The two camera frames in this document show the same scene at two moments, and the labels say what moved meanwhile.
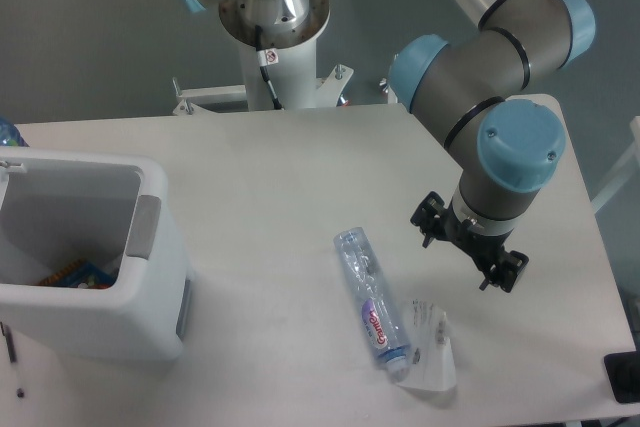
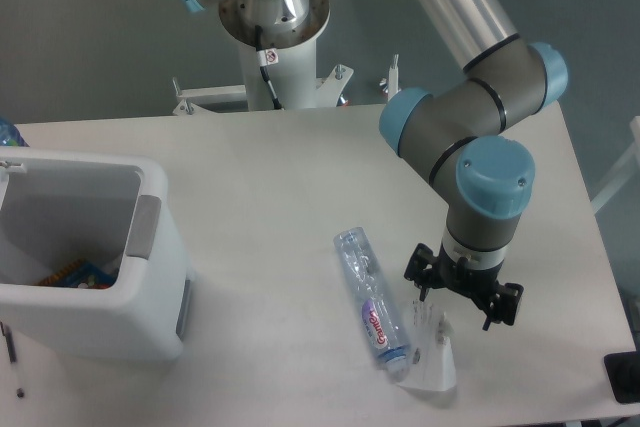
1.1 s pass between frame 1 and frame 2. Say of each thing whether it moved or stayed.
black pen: stayed
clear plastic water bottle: stayed
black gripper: moved
